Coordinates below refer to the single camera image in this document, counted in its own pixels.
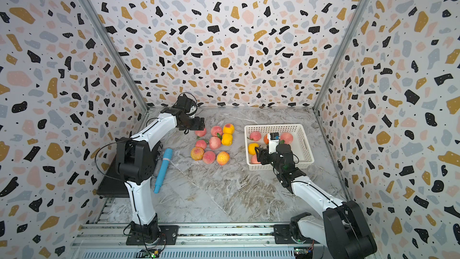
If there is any yellow pink peach front left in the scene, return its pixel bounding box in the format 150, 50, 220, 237
190, 147, 205, 161

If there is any white perforated plastic basket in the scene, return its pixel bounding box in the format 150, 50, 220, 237
244, 124, 315, 172

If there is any yellow peach back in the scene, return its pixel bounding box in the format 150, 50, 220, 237
223, 124, 235, 134

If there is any orange pink peach front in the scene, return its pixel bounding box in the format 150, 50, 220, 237
216, 151, 230, 165

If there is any blue cylindrical tube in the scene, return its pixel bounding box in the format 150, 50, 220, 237
154, 148, 174, 194

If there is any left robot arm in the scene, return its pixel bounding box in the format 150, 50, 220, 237
115, 93, 205, 241

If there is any black case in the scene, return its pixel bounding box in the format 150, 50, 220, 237
97, 159, 129, 198

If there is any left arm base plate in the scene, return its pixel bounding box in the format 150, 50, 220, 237
126, 225, 179, 247

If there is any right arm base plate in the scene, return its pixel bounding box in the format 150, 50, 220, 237
273, 224, 314, 245

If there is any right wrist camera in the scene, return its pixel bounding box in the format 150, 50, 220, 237
267, 132, 280, 154

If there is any right aluminium corner post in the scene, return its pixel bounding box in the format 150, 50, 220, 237
313, 0, 370, 113

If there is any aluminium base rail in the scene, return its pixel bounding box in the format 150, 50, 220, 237
69, 223, 333, 259

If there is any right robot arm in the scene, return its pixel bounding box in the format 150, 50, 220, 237
255, 144, 377, 259

